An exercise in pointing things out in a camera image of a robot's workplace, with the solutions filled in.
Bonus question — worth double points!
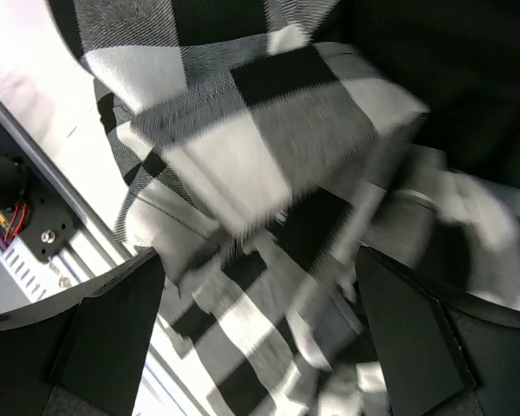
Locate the white slotted cable duct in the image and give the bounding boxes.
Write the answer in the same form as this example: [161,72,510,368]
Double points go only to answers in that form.
[0,241,60,309]

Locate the aluminium mounting rail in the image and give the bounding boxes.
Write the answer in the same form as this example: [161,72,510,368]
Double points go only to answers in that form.
[0,101,148,295]

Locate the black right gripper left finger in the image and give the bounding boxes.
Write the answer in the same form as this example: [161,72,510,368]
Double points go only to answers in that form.
[0,250,165,415]

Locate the black white checkered shirt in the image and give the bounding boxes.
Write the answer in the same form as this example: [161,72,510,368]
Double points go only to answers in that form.
[49,1,520,415]

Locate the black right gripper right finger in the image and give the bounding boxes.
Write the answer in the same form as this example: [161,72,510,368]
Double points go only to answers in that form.
[356,248,520,415]

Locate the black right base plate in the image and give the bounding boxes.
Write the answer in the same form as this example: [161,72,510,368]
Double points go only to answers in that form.
[0,123,81,263]

